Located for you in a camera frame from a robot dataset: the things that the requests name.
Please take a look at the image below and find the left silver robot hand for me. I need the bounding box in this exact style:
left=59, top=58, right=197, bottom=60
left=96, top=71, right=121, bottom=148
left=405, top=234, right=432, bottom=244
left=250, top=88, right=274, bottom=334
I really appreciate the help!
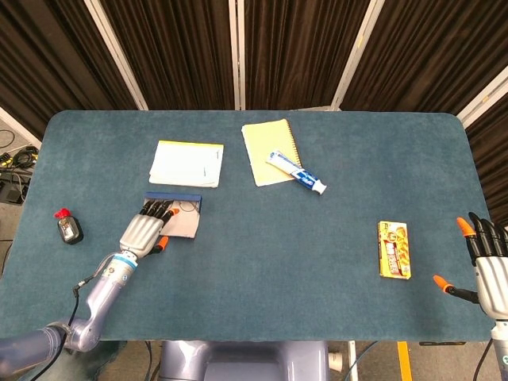
left=119, top=200, right=180, bottom=258

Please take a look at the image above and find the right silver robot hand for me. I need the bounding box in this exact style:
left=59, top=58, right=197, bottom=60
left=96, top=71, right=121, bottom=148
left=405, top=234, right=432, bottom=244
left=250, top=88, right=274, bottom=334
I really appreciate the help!
left=433, top=212, right=508, bottom=318

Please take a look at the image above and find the blue glasses case, white lining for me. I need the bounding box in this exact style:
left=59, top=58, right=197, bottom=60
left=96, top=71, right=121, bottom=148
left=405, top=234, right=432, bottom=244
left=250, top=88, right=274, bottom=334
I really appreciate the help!
left=143, top=191, right=202, bottom=240

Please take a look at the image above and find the black bottle with red cap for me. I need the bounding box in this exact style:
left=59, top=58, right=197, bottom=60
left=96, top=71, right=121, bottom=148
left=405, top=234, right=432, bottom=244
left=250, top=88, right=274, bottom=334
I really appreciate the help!
left=53, top=207, right=84, bottom=246

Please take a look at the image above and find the white notepad with yellow binding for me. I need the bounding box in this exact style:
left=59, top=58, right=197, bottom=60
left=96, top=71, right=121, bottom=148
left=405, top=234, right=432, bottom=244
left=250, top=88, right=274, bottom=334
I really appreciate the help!
left=148, top=139, right=225, bottom=188

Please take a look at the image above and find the yellow snack box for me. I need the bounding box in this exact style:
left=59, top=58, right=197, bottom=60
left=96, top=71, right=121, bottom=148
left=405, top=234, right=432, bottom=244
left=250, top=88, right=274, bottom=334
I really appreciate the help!
left=377, top=221, right=412, bottom=279

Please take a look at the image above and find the black foot pedal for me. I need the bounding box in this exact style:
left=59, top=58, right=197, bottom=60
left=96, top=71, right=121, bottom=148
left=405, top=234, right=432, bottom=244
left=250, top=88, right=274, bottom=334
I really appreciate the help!
left=0, top=178, right=29, bottom=204

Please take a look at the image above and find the blue table cloth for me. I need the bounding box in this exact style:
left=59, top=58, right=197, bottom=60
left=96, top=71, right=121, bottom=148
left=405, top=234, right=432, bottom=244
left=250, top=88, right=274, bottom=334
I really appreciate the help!
left=0, top=110, right=497, bottom=343

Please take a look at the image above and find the yellow spiral notebook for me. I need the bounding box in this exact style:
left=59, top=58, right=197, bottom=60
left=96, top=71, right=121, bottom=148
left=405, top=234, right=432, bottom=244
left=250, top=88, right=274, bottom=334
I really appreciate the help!
left=241, top=117, right=303, bottom=187

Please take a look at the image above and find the white table leg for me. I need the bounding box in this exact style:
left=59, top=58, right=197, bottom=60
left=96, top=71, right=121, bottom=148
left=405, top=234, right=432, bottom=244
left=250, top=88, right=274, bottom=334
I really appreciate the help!
left=347, top=341, right=360, bottom=381

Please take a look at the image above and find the lavender robot torso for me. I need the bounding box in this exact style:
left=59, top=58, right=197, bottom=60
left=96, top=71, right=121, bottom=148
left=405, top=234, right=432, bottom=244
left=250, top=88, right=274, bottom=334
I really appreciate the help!
left=158, top=340, right=330, bottom=381

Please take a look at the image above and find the white and blue toothpaste tube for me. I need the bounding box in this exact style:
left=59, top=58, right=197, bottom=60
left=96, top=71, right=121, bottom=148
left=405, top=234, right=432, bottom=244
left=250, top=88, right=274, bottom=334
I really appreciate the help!
left=265, top=149, right=329, bottom=195

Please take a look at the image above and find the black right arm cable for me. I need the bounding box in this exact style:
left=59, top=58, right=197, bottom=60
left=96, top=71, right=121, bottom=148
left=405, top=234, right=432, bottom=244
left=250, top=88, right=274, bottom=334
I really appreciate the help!
left=473, top=340, right=494, bottom=381

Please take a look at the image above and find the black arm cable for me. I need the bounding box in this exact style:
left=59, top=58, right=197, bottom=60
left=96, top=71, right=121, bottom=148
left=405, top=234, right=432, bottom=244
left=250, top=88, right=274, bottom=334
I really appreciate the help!
left=27, top=253, right=120, bottom=381
left=473, top=340, right=494, bottom=381

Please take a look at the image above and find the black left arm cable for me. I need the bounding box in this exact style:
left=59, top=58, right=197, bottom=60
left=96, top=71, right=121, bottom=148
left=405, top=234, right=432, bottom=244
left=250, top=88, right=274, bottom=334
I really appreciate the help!
left=27, top=253, right=120, bottom=381

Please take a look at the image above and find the brown screen panel, white frame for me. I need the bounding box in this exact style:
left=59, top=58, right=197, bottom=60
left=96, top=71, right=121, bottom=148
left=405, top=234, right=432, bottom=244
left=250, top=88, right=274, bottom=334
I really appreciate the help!
left=229, top=0, right=382, bottom=111
left=85, top=0, right=244, bottom=111
left=456, top=67, right=508, bottom=215
left=0, top=0, right=148, bottom=140
left=331, top=0, right=508, bottom=120

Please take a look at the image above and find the black floor cable bundle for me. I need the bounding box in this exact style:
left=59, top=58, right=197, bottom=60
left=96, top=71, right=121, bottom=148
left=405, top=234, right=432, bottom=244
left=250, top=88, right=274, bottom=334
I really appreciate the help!
left=0, top=144, right=40, bottom=172

